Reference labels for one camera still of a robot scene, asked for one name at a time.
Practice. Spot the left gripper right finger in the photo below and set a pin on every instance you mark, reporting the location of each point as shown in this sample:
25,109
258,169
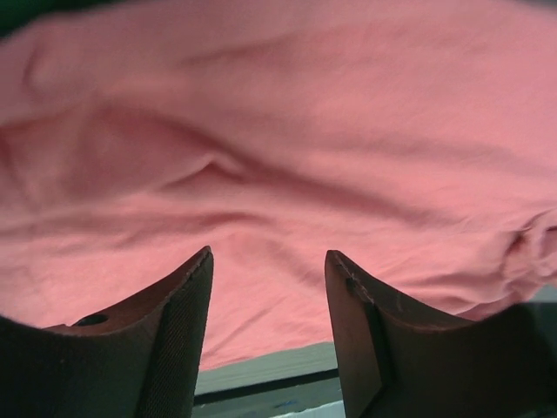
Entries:
399,357

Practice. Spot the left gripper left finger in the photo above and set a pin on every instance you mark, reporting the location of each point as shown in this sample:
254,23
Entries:
137,358

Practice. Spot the pink t shirt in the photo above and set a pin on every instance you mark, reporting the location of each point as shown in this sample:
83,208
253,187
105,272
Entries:
416,137

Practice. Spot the green t shirt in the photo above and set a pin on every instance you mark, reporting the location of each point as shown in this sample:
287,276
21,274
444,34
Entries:
14,14

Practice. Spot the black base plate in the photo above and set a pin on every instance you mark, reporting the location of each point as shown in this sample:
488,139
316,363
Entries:
272,398

